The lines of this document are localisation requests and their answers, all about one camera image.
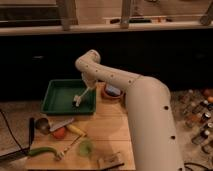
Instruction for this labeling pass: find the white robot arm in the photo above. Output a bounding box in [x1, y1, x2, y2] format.
[75, 50, 185, 171]

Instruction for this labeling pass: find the green plastic tray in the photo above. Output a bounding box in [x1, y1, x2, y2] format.
[41, 79, 96, 116]

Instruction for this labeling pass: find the wooden block brush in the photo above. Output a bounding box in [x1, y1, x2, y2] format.
[97, 152, 124, 170]

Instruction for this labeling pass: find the orange bowl with blue sponge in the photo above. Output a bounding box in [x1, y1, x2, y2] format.
[101, 84, 124, 100]

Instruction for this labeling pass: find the yellow banana toy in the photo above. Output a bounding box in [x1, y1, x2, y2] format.
[66, 124, 86, 137]

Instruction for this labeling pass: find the silver knife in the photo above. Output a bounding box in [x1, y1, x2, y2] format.
[50, 118, 74, 132]

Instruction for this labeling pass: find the metal fork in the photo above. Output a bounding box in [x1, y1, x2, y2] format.
[58, 135, 82, 158]

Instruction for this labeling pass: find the orange tomato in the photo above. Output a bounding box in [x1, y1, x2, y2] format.
[52, 127, 66, 139]

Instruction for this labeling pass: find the metal measuring cup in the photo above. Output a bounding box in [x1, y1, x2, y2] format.
[35, 118, 50, 135]

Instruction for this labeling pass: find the spice jars group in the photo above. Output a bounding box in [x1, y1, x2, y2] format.
[179, 90, 212, 145]

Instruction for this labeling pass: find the black spatula handle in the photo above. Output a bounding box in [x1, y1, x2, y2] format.
[29, 117, 34, 148]

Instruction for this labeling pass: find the green handled brush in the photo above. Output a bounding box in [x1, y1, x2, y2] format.
[28, 147, 62, 161]

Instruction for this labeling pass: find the black cable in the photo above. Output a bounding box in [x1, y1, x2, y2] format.
[0, 109, 29, 155]

